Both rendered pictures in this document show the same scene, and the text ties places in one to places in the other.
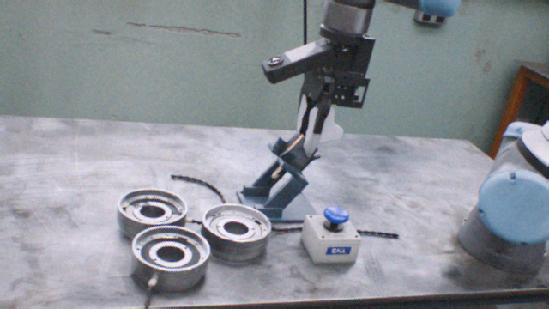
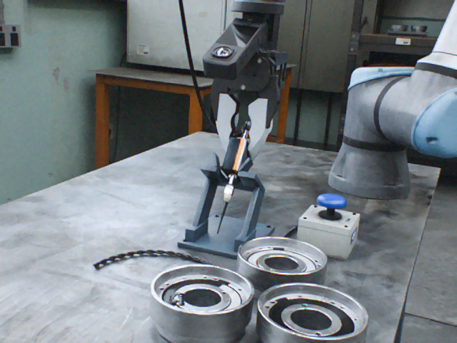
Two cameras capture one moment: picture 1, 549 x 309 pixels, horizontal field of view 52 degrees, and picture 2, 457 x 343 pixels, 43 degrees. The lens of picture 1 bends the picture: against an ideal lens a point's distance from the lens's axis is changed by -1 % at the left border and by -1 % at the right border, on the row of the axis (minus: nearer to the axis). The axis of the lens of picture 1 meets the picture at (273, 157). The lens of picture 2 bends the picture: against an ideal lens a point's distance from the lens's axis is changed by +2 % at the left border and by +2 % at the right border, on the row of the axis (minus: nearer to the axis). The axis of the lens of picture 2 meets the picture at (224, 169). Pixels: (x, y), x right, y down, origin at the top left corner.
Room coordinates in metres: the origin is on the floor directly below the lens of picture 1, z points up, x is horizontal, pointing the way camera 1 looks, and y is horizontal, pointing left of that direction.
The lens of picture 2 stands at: (0.38, 0.54, 1.11)
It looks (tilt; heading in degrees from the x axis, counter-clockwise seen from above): 16 degrees down; 313
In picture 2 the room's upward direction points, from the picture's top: 4 degrees clockwise
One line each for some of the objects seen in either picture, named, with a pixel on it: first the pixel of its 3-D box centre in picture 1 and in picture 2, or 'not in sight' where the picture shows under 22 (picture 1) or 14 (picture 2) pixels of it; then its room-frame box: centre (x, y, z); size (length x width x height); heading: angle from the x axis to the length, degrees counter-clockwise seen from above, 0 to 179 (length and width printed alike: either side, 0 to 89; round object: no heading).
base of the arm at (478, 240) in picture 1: (509, 224); (371, 162); (0.89, -0.43, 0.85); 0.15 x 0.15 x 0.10
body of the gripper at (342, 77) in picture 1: (337, 68); (255, 49); (0.91, -0.07, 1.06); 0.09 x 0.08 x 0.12; 111
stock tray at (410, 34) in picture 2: not in sight; (407, 34); (2.26, -3.25, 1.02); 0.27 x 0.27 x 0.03; 24
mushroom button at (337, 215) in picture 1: (334, 224); (330, 213); (0.78, -0.11, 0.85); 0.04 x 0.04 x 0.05
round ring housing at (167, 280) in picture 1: (170, 258); (310, 327); (0.65, 0.11, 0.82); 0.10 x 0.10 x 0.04
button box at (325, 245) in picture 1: (334, 238); (329, 229); (0.78, -0.12, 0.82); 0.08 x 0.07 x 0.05; 110
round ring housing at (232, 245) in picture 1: (235, 233); (280, 269); (0.75, 0.04, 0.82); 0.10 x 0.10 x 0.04
